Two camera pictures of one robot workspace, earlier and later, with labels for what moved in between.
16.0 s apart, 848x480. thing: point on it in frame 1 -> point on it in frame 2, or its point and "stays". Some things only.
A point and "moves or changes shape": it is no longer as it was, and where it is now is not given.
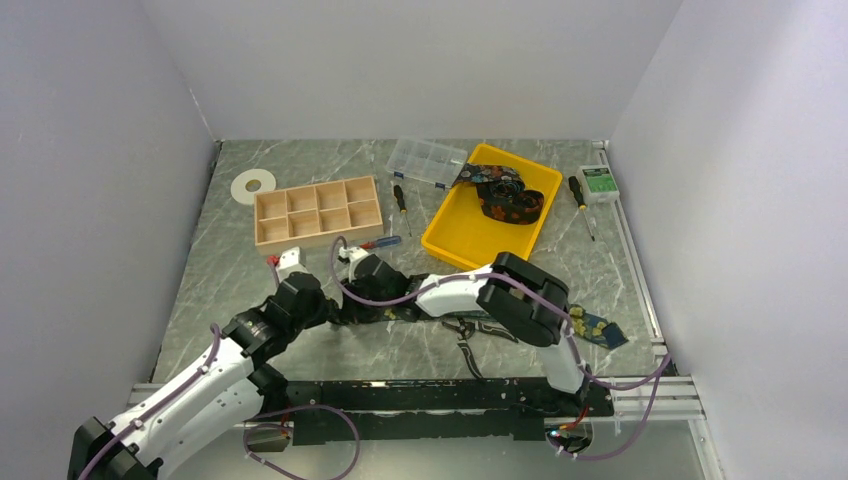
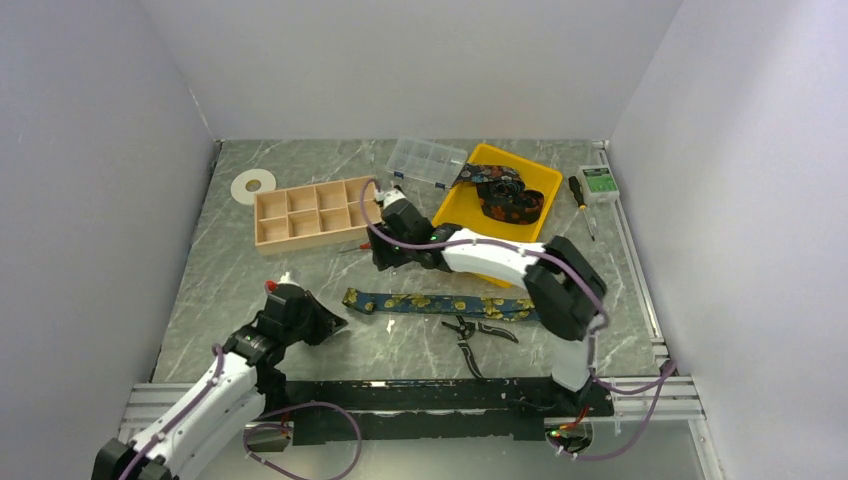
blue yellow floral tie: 580,320 moves or changes shape
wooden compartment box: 317,214 stays
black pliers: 466,330 stays
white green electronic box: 597,185 stays
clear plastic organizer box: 435,164 stays
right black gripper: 355,306 -> 381,257
